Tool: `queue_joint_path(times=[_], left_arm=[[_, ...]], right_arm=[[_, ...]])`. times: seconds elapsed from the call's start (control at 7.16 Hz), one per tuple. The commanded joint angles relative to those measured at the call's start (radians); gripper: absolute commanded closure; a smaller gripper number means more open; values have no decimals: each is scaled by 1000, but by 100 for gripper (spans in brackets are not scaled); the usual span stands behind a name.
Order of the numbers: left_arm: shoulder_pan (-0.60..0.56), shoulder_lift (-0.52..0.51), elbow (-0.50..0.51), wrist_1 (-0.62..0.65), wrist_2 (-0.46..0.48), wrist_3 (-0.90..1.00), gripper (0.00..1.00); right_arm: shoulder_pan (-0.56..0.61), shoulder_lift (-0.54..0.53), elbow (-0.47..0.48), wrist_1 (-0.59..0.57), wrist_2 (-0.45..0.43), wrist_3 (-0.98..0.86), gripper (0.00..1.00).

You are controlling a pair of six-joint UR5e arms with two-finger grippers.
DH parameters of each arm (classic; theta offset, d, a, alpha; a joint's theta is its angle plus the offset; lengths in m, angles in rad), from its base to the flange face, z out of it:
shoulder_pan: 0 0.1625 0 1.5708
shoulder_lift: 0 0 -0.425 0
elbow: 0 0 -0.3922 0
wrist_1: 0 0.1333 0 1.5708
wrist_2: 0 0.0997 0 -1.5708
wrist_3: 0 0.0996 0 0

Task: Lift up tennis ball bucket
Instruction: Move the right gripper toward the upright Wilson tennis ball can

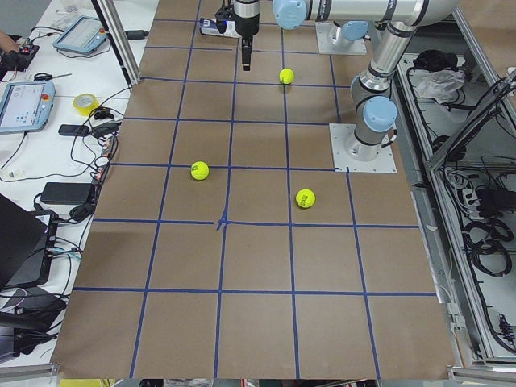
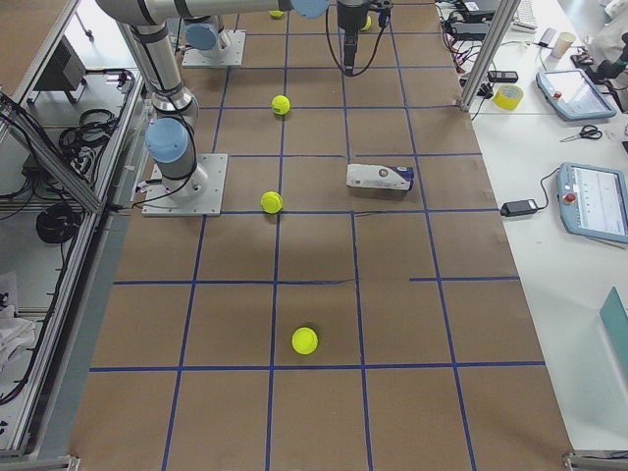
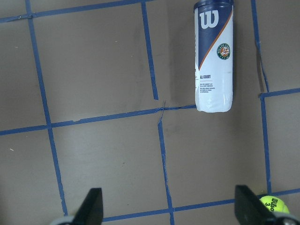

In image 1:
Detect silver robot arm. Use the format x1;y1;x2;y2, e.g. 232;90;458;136
273;0;459;161

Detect right yellow tennis ball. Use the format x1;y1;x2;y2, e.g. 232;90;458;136
295;188;316;209

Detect upper teach pendant tablet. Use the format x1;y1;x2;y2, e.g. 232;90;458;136
52;16;107;54

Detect lower teach pendant tablet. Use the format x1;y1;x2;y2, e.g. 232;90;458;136
1;81;56;135

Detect black power adapter brick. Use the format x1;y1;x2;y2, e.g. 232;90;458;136
40;182;93;205

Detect white crumpled cloth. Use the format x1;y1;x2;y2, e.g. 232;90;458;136
414;70;465;104

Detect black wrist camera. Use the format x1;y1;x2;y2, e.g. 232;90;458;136
214;6;232;34

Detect far yellow tennis ball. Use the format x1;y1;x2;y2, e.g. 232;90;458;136
279;68;295;85

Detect yellow tape roll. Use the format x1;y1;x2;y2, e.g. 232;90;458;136
73;93;100;117

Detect left yellow tennis ball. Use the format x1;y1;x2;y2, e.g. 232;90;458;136
190;160;210;181

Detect brown paper table mat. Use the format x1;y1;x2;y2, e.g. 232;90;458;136
52;1;456;380

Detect teach pendant tablet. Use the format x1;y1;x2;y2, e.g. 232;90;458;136
1;81;56;135
52;16;107;54

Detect black phone device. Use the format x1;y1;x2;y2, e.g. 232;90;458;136
58;124;89;137

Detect aluminium frame post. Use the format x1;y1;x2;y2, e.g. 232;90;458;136
91;0;140;87

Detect blue white tennis ball can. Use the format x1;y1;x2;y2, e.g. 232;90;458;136
199;18;240;39

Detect black laptop computer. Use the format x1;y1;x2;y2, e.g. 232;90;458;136
1;196;57;290

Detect black handled scissors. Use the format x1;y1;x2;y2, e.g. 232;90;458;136
33;73;71;81

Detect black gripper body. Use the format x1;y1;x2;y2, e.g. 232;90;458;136
234;0;259;39

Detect yellow tennis ball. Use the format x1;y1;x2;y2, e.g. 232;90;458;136
295;188;316;209
279;68;295;85
190;160;210;181

